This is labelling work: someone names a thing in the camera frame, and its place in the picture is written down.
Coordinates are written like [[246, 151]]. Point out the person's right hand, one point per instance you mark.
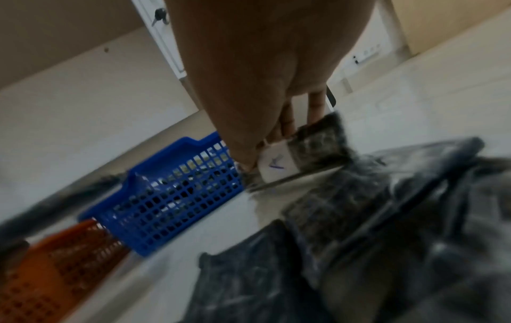
[[259, 63]]

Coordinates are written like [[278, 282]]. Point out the white door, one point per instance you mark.
[[163, 41]]

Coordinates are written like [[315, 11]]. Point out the pile of dark plastic packets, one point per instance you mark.
[[379, 239]]

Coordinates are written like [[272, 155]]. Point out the dark packets in blue basket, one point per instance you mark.
[[175, 186]]

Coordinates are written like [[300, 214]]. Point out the white wall socket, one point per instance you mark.
[[367, 54]]

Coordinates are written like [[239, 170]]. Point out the blue plastic basket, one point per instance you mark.
[[207, 214]]

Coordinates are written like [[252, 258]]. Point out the keys in door lock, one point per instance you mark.
[[160, 15]]

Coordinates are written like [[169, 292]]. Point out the blurred dark packet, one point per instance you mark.
[[60, 202]]

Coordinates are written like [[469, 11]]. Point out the orange plastic basket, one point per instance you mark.
[[44, 277]]

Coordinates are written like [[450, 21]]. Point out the grey packet with white label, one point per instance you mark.
[[311, 148]]

